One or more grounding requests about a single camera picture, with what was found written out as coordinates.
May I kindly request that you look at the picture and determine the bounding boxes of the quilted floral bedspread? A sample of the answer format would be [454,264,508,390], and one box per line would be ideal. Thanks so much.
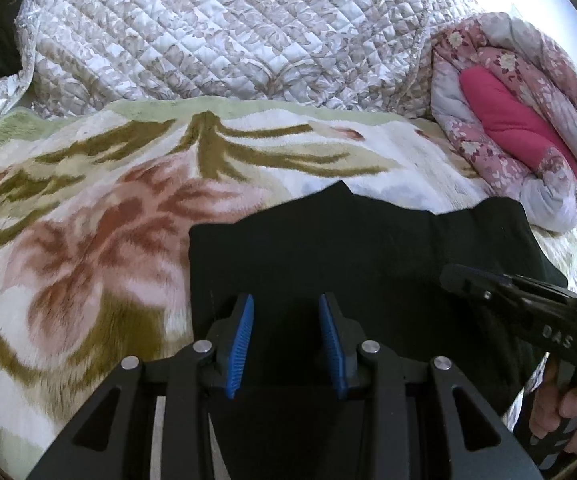
[0,0,484,136]

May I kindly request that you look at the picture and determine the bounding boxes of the fleece floral blanket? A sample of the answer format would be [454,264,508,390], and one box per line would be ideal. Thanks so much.
[0,97,577,480]

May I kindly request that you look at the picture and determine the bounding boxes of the pink floral comforter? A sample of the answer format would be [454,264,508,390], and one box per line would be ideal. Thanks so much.
[431,12,577,231]

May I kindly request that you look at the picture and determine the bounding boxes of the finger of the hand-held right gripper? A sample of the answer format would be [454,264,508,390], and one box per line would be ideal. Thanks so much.
[440,263,577,321]

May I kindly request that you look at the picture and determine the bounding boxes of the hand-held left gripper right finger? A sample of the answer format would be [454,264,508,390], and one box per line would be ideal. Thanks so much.
[318,292,544,480]

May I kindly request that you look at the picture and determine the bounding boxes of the black pants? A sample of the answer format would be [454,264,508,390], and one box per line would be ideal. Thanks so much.
[188,181,569,480]

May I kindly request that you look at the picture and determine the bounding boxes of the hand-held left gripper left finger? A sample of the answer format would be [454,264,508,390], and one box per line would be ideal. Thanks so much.
[26,292,255,480]

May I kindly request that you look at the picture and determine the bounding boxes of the magenta cushion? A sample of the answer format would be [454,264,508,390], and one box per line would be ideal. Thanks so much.
[458,67,577,181]

